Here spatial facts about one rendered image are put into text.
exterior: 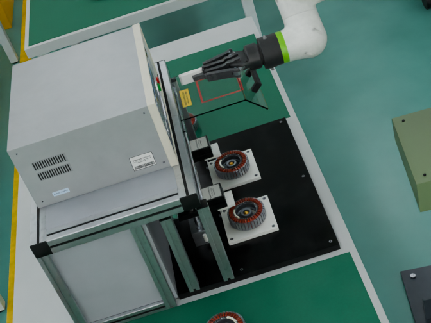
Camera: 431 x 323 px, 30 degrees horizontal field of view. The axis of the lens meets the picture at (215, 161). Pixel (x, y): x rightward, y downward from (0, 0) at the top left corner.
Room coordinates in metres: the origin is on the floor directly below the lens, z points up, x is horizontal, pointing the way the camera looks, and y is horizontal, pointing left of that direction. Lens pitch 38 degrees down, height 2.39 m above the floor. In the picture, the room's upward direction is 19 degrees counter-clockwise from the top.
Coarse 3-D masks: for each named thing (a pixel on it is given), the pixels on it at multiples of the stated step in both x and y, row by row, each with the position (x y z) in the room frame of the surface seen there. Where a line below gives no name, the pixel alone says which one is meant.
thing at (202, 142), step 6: (198, 138) 2.03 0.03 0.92; (204, 138) 2.02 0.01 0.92; (192, 144) 2.01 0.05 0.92; (198, 144) 2.00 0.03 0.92; (204, 144) 1.99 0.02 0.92; (216, 144) 2.02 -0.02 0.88; (192, 150) 1.98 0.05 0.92; (198, 150) 1.97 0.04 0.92; (204, 150) 1.97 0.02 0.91; (210, 150) 1.97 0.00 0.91; (216, 150) 1.99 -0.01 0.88; (198, 156) 1.97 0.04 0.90; (204, 156) 1.97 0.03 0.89; (210, 156) 1.97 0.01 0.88; (216, 156) 1.97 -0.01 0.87
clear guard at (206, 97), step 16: (176, 80) 2.16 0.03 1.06; (224, 80) 2.07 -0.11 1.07; (240, 80) 2.05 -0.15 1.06; (176, 96) 2.07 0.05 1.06; (192, 96) 2.04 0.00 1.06; (208, 96) 2.02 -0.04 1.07; (224, 96) 1.99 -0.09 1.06; (240, 96) 1.96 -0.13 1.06; (256, 96) 1.98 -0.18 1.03; (192, 112) 1.96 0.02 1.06; (208, 112) 1.94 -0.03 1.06
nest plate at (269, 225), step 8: (264, 200) 1.81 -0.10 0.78; (224, 216) 1.80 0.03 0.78; (272, 216) 1.73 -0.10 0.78; (224, 224) 1.77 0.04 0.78; (264, 224) 1.71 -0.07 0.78; (272, 224) 1.70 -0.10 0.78; (232, 232) 1.72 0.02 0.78; (240, 232) 1.71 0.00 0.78; (248, 232) 1.70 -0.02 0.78; (256, 232) 1.69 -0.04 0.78; (264, 232) 1.68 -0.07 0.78; (232, 240) 1.69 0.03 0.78; (240, 240) 1.69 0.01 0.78
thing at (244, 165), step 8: (232, 152) 2.04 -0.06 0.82; (240, 152) 2.03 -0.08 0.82; (216, 160) 2.02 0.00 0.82; (224, 160) 2.03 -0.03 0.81; (232, 160) 2.01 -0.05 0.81; (240, 160) 2.01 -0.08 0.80; (248, 160) 1.99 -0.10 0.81; (216, 168) 1.99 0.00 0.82; (224, 168) 1.98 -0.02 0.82; (232, 168) 1.96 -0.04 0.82; (240, 168) 1.95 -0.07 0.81; (248, 168) 1.97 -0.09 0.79; (224, 176) 1.96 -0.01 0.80; (232, 176) 1.95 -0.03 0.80
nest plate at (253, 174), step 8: (248, 152) 2.06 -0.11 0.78; (208, 168) 2.05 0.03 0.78; (256, 168) 1.97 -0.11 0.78; (216, 176) 1.99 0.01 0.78; (240, 176) 1.95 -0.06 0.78; (248, 176) 1.94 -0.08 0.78; (256, 176) 1.93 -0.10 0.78; (224, 184) 1.94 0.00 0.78; (232, 184) 1.93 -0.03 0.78; (240, 184) 1.93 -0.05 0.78
